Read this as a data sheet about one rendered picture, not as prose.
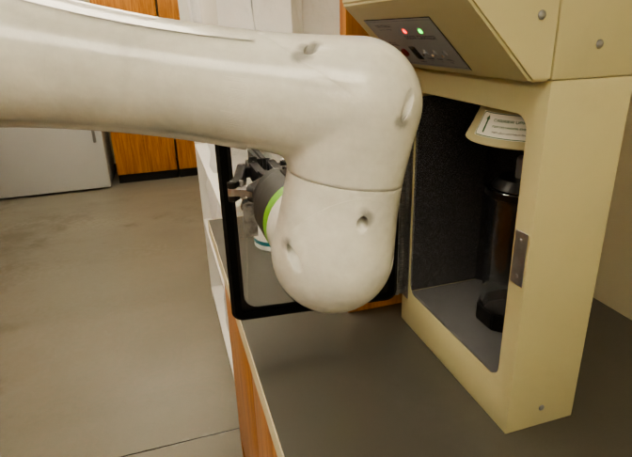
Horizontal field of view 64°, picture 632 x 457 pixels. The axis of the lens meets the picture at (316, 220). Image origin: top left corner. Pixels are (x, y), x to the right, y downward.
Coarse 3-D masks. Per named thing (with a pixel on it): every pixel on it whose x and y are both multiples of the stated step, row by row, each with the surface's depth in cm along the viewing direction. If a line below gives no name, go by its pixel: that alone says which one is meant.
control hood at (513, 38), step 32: (352, 0) 71; (384, 0) 62; (416, 0) 55; (448, 0) 50; (480, 0) 47; (512, 0) 48; (544, 0) 49; (448, 32) 56; (480, 32) 51; (512, 32) 49; (544, 32) 51; (416, 64) 73; (480, 64) 57; (512, 64) 52; (544, 64) 52
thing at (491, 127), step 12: (480, 108) 71; (492, 108) 68; (480, 120) 69; (492, 120) 67; (504, 120) 66; (516, 120) 65; (468, 132) 72; (480, 132) 69; (492, 132) 67; (504, 132) 65; (516, 132) 64; (492, 144) 66; (504, 144) 65; (516, 144) 64
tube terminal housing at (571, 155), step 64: (576, 0) 50; (576, 64) 53; (576, 128) 56; (576, 192) 59; (512, 256) 63; (576, 256) 62; (512, 320) 65; (576, 320) 66; (512, 384) 66; (576, 384) 70
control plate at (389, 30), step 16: (384, 32) 71; (400, 32) 67; (416, 32) 63; (432, 32) 59; (400, 48) 72; (416, 48) 67; (432, 48) 63; (448, 48) 60; (432, 64) 68; (448, 64) 64; (464, 64) 60
